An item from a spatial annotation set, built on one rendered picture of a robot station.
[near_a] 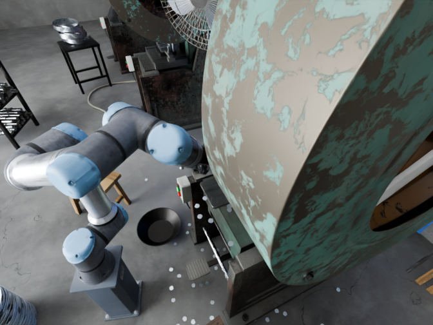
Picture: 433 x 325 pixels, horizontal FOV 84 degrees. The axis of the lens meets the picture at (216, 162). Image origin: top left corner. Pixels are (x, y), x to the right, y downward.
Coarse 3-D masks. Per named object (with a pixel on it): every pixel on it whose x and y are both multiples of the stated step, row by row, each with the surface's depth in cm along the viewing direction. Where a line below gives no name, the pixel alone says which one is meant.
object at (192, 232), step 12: (192, 180) 120; (192, 192) 124; (192, 204) 131; (204, 204) 137; (192, 216) 144; (204, 216) 143; (192, 228) 167; (216, 228) 161; (192, 240) 163; (204, 240) 162
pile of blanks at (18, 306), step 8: (8, 296) 115; (16, 296) 122; (8, 304) 113; (16, 304) 118; (24, 304) 125; (32, 304) 135; (0, 312) 108; (8, 312) 111; (16, 312) 116; (24, 312) 123; (32, 312) 128; (0, 320) 106; (8, 320) 112; (16, 320) 115; (24, 320) 121; (32, 320) 127
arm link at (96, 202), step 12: (48, 132) 71; (60, 132) 71; (72, 132) 73; (36, 144) 67; (48, 144) 68; (60, 144) 69; (72, 144) 72; (96, 192) 87; (84, 204) 89; (96, 204) 89; (108, 204) 95; (96, 216) 93; (108, 216) 96; (120, 216) 102; (96, 228) 95; (108, 228) 98; (120, 228) 103; (108, 240) 98
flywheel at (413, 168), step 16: (432, 144) 47; (416, 160) 49; (432, 160) 36; (400, 176) 36; (416, 176) 38; (432, 176) 59; (384, 192) 37; (400, 192) 60; (416, 192) 59; (432, 192) 58; (384, 208) 58; (400, 208) 58; (416, 208) 60; (384, 224) 56
